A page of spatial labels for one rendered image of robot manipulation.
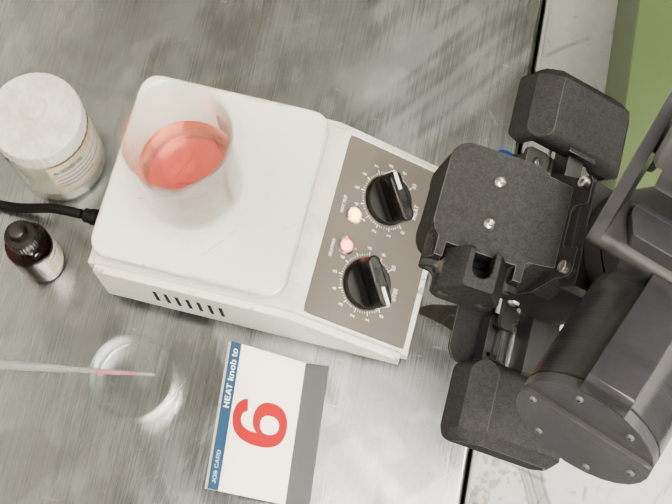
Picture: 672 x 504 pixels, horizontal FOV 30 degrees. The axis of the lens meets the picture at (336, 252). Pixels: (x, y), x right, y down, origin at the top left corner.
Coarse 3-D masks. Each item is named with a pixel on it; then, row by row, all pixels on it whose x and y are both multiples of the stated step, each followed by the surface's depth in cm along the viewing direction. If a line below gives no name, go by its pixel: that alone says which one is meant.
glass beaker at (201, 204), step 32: (160, 96) 69; (192, 96) 69; (128, 128) 69; (160, 128) 73; (224, 128) 71; (128, 160) 67; (224, 160) 67; (160, 192) 66; (192, 192) 68; (224, 192) 71; (192, 224) 73
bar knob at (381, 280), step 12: (360, 264) 76; (372, 264) 75; (348, 276) 76; (360, 276) 76; (372, 276) 75; (384, 276) 76; (348, 288) 76; (360, 288) 76; (372, 288) 76; (384, 288) 75; (360, 300) 76; (372, 300) 76; (384, 300) 75
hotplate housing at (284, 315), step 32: (352, 128) 79; (416, 160) 80; (320, 192) 77; (320, 224) 76; (96, 256) 75; (128, 288) 78; (160, 288) 76; (192, 288) 75; (288, 288) 75; (224, 320) 80; (256, 320) 77; (288, 320) 75; (320, 320) 75; (352, 352) 79; (384, 352) 77
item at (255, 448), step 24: (240, 360) 77; (264, 360) 78; (240, 384) 77; (264, 384) 78; (288, 384) 79; (240, 408) 76; (264, 408) 78; (288, 408) 79; (240, 432) 76; (264, 432) 77; (240, 456) 76; (264, 456) 77; (240, 480) 76; (264, 480) 77
